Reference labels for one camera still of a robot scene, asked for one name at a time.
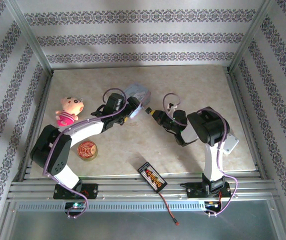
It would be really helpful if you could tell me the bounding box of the pale blue cartoon tin box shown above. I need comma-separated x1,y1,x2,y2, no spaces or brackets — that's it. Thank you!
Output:
123,83,152,120

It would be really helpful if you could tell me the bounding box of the round red gold tin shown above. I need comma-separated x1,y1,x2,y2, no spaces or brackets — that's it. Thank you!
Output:
76,140,99,163

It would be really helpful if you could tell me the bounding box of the pink pig plush toy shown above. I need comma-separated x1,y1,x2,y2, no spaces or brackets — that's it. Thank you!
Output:
55,96,86,127

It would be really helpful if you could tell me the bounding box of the grey metal panel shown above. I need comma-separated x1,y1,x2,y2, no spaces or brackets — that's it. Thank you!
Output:
0,199,286,240

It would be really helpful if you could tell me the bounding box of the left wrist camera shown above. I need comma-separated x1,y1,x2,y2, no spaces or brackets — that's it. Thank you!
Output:
104,93,124,112

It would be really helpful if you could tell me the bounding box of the aluminium rail base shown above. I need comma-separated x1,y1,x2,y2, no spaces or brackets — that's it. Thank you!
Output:
6,173,278,201

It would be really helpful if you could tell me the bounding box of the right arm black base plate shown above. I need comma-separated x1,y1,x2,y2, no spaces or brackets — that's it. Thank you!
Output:
185,181,232,200

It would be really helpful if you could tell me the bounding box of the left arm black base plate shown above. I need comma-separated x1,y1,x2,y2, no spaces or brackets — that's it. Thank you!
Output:
52,183,99,200

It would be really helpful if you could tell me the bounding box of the red black wire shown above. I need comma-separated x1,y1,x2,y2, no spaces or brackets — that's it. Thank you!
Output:
158,191,180,227

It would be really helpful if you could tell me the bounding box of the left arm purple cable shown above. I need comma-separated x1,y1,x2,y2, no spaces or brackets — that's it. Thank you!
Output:
42,87,129,220

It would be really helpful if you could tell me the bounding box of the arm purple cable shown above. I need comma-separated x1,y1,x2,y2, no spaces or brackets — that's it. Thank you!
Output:
42,87,129,220
162,92,239,218

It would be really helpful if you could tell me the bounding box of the grey slotted cable duct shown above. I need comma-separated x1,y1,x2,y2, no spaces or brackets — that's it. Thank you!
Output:
15,201,275,213

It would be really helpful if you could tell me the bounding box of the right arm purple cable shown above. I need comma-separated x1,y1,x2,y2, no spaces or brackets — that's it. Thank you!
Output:
162,92,239,218

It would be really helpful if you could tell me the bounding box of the aluminium corner post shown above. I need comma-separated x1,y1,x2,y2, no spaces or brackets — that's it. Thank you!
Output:
227,0,275,73
6,0,54,74

